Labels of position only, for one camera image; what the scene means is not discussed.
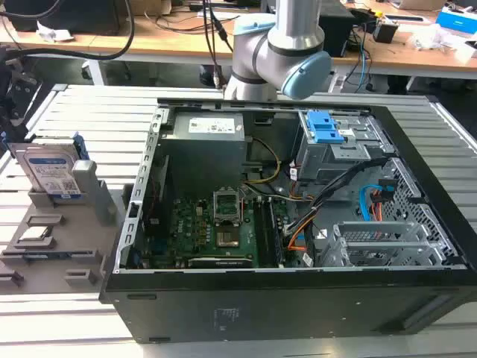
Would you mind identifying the hard disk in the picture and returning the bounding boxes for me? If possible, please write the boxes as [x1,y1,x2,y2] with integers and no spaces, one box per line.
[7,131,92,199]

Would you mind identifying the grey metal disk bay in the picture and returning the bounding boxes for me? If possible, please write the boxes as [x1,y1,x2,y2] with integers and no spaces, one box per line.
[318,220,459,269]

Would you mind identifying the crumpled white paper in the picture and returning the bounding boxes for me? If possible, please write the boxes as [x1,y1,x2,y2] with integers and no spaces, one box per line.
[36,20,75,43]

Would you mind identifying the large black box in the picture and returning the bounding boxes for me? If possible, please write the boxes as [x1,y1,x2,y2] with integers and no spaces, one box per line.
[7,0,122,37]

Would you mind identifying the silver CPU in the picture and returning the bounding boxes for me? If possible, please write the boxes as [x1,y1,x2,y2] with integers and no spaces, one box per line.
[18,225,51,242]

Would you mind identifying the grey parts rack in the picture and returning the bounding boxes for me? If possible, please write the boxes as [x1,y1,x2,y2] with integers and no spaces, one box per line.
[0,160,130,295]

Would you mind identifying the RAM stick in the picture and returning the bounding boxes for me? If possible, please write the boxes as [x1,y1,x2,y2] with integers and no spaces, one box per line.
[1,251,94,261]

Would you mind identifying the wooden desk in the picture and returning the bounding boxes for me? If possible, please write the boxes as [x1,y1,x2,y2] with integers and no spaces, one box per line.
[0,14,239,66]
[331,10,477,81]

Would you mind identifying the grey power supply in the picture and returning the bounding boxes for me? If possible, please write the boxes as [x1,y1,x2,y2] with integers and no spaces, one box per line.
[160,111,247,187]

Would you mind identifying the green motherboard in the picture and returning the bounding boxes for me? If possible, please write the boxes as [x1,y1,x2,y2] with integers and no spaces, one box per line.
[143,195,299,269]

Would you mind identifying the metal socket cover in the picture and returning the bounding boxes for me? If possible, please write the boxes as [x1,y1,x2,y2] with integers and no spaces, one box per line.
[211,189,244,227]

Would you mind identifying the black graphics card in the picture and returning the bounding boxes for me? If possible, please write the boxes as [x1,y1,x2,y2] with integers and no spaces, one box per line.
[187,254,255,269]

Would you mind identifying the black RAM slot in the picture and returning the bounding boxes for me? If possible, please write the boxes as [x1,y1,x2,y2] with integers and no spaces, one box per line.
[266,199,286,266]
[254,197,270,268]

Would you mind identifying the blue plastic bay latch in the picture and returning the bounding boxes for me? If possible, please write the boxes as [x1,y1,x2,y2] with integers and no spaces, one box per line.
[306,110,346,145]

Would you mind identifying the grey metal drive cage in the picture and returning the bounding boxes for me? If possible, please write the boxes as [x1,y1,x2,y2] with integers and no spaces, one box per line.
[297,110,394,183]

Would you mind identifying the black open PC case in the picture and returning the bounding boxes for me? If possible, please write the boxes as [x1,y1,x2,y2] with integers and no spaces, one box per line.
[98,95,477,345]

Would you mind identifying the white power strip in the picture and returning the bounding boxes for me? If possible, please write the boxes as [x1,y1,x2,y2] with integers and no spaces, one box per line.
[327,73,348,94]

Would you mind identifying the black computer tower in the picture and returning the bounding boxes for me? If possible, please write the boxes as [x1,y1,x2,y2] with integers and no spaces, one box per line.
[318,2,356,58]

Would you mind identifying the small black box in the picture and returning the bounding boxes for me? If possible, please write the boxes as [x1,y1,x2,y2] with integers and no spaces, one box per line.
[373,20,399,44]

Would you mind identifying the clear plastic bags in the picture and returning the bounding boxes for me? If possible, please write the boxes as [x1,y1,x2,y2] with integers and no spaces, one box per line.
[408,28,473,53]

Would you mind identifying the blue and white box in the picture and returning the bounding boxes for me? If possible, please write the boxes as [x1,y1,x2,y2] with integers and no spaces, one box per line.
[435,6,477,38]

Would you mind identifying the thick black cable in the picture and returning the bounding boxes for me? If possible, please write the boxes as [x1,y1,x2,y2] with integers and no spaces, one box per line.
[0,0,135,61]

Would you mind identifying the black hanging cable with plug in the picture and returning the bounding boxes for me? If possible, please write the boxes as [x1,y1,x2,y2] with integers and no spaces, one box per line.
[203,0,229,90]

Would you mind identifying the yellow wire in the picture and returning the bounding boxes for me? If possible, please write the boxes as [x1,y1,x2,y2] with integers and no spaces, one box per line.
[241,136,282,184]

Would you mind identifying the orange wire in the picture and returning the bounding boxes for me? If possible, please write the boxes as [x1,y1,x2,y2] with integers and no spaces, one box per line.
[288,219,318,251]
[370,188,387,239]

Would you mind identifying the black cable bundle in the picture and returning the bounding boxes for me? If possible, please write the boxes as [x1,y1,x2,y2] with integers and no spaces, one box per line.
[285,156,391,236]

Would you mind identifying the blue hanging cable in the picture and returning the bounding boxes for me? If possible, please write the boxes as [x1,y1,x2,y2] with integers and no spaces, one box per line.
[356,22,374,91]

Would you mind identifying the blue wire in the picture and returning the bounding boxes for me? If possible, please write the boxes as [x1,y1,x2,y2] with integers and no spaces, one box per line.
[358,183,396,224]

